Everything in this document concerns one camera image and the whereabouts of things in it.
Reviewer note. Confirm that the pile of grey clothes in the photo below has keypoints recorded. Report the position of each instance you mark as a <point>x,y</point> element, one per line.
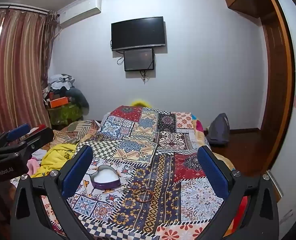
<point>59,81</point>

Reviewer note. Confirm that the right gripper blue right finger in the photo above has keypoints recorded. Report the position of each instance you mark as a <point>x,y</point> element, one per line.
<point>210,166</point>

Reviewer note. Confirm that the purple heart-shaped jewelry box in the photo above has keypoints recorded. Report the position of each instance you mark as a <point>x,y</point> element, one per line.
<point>105,177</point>

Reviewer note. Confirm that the white wall air conditioner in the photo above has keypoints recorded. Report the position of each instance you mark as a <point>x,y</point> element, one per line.
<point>79,12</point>

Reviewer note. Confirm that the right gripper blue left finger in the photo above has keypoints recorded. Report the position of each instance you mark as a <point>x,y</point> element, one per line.
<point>73,171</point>

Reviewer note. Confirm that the pink cloth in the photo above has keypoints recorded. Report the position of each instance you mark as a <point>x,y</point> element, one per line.
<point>33,166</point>

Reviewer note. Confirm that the striped brown blanket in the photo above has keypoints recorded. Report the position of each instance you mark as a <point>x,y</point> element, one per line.
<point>75,132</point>

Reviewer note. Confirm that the yellow plush toy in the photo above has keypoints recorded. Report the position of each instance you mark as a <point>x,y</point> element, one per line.
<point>140,103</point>

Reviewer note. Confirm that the green patterned covered stand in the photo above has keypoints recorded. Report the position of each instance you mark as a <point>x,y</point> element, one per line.
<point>65,114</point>

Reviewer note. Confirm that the orange box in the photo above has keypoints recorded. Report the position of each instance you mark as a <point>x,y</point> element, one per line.
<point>59,102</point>

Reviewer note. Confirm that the large black wall television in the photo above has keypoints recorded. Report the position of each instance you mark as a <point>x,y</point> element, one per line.
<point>138,33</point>

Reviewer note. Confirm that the dark grey backpack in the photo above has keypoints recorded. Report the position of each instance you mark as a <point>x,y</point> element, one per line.
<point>219,130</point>

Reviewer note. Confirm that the yellow cartoon blanket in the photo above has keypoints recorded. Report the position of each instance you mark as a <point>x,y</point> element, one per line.
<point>54,159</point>

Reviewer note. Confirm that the small black wall monitor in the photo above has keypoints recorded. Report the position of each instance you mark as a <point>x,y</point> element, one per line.
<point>139,59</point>

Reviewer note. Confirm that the wooden door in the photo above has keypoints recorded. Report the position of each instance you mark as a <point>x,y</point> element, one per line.
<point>281,81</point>

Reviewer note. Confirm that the striped red curtain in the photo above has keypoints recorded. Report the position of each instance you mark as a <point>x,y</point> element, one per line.
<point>26,40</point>

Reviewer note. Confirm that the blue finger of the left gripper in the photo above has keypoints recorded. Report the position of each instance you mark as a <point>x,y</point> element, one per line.
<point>18,132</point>

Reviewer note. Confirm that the colourful patchwork bedspread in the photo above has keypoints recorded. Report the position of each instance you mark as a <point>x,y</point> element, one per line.
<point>164,193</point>

